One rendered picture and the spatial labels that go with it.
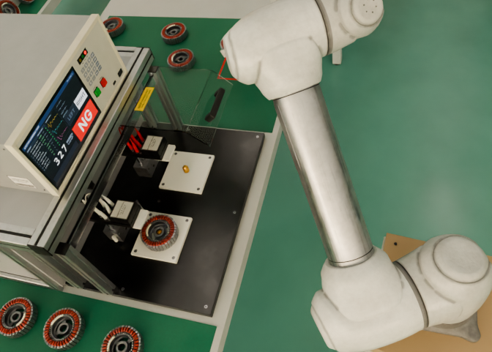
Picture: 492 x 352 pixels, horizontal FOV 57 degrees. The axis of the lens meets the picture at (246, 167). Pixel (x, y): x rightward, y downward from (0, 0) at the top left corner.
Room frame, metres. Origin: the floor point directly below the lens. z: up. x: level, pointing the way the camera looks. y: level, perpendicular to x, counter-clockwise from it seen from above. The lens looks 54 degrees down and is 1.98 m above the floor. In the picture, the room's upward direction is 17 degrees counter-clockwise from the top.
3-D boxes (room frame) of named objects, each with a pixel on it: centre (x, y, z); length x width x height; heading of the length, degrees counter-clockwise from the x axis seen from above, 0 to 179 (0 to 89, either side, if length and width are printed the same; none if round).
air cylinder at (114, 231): (0.80, 0.43, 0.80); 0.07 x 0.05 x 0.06; 152
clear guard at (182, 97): (1.01, 0.17, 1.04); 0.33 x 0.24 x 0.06; 62
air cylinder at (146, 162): (1.01, 0.32, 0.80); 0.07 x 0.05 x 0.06; 152
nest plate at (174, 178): (0.94, 0.19, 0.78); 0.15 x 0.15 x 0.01; 62
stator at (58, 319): (0.53, 0.62, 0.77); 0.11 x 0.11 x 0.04
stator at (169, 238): (0.73, 0.31, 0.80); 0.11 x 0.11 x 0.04
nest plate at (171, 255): (0.73, 0.31, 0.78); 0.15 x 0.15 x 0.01; 62
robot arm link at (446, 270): (0.31, -0.36, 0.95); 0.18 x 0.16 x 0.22; 95
